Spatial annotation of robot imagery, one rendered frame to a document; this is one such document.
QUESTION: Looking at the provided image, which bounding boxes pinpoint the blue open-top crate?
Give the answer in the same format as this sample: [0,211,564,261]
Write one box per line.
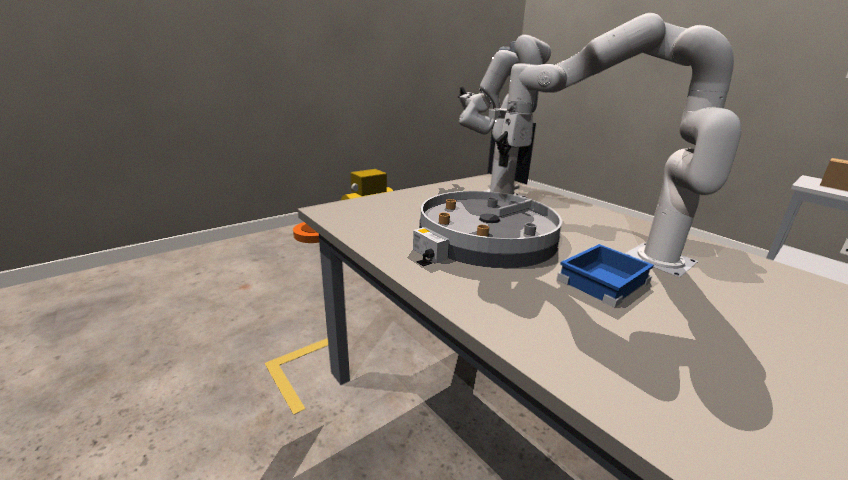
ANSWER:
[560,244,654,301]

